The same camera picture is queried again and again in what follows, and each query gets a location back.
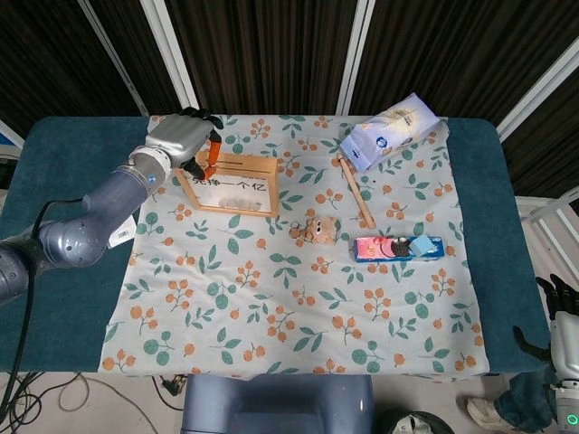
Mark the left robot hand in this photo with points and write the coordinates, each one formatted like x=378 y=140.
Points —
x=178 y=135

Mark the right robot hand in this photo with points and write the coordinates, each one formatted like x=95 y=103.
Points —
x=565 y=334

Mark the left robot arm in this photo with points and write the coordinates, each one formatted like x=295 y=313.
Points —
x=113 y=190

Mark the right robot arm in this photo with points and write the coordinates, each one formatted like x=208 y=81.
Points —
x=567 y=407

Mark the blue jeans leg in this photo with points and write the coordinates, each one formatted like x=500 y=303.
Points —
x=524 y=389

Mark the white sneaker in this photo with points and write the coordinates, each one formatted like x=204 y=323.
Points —
x=493 y=409

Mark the white packaged accessory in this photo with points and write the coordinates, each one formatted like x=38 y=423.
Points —
x=123 y=233

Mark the white metal rack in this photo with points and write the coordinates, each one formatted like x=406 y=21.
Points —
x=547 y=221

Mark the teal table cover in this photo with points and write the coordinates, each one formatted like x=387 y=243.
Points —
x=497 y=226

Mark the light blue cube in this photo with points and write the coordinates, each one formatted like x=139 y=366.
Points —
x=420 y=245

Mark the black trash bin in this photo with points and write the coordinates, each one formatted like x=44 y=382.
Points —
x=420 y=425

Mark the wooden stick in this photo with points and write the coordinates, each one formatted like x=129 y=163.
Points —
x=357 y=194

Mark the blue cookie box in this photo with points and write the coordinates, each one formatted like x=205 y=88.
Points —
x=375 y=251

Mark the floral print tablecloth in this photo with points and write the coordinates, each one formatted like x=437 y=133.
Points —
x=316 y=294

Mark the black power plug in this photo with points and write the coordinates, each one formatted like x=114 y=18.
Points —
x=174 y=386

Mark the blue-grey robot torso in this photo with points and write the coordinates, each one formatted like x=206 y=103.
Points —
x=271 y=407

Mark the wooden frame money box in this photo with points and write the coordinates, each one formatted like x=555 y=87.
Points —
x=244 y=167

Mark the white partition post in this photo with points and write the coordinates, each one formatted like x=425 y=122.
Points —
x=357 y=45
x=113 y=54
x=538 y=97
x=169 y=50

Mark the white metal frame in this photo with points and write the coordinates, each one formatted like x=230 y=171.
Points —
x=11 y=135

